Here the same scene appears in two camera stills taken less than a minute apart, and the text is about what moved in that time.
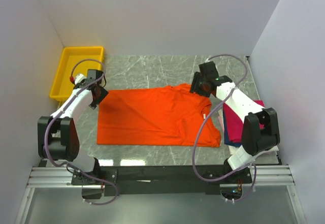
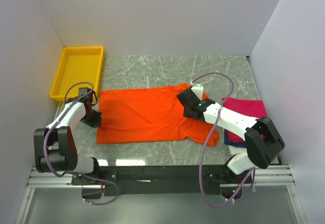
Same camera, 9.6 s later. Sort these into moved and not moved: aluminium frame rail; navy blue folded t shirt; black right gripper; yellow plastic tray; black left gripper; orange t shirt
Moved: black right gripper; black left gripper
Not moved: aluminium frame rail; yellow plastic tray; orange t shirt; navy blue folded t shirt
